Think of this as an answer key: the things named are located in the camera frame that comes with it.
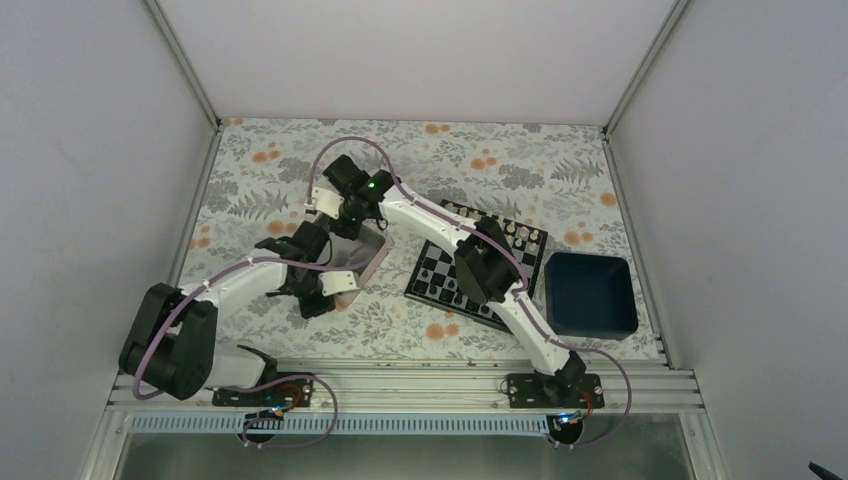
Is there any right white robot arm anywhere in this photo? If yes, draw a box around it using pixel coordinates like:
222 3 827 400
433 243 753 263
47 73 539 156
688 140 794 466
314 155 586 407

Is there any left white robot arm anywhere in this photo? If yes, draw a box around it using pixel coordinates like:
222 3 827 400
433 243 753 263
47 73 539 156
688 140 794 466
119 222 335 405

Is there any floral table mat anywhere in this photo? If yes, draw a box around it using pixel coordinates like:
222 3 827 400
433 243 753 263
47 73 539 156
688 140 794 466
181 118 631 360

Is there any black white chessboard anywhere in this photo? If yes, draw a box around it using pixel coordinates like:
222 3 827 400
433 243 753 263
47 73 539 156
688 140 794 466
404 214 548 332

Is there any blue plastic box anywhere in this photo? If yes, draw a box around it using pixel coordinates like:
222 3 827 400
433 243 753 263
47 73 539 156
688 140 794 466
544 252 639 341

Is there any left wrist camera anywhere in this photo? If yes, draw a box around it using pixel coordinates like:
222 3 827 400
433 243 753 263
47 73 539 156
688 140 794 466
318 270 360 297

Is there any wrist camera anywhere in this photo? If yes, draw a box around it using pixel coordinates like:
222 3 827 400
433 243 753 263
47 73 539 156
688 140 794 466
318 270 360 297
306 187 345 219

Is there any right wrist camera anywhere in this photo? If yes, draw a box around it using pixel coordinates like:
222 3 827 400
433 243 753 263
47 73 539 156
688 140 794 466
306 187 345 219

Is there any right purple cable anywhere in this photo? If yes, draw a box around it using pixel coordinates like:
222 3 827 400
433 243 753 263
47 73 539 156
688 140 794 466
307 136 634 452

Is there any purple cable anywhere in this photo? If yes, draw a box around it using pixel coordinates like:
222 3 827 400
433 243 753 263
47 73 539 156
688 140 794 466
132 251 379 450
307 136 634 452

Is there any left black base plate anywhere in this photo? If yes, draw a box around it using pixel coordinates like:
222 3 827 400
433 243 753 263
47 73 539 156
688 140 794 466
212 373 315 410

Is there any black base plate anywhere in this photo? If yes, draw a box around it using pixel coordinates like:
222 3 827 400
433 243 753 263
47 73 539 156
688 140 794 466
212 373 315 410
499 373 605 409

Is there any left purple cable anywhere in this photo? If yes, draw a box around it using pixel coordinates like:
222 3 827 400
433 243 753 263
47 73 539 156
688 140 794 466
132 251 379 450

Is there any left aluminium frame post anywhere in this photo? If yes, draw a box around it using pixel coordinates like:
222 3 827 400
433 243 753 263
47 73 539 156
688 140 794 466
143 0 221 129

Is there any aluminium frame post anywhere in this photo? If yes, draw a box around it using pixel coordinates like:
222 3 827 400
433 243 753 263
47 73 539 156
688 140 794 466
143 0 221 129
603 0 692 140

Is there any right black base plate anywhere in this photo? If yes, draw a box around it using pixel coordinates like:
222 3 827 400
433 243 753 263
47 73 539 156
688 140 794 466
499 373 605 409

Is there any right aluminium frame post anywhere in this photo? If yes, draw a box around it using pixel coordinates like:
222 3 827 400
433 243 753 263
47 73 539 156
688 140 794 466
603 0 692 140

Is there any aluminium front rail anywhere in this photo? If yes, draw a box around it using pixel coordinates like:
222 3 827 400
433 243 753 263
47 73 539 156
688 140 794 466
105 364 705 415

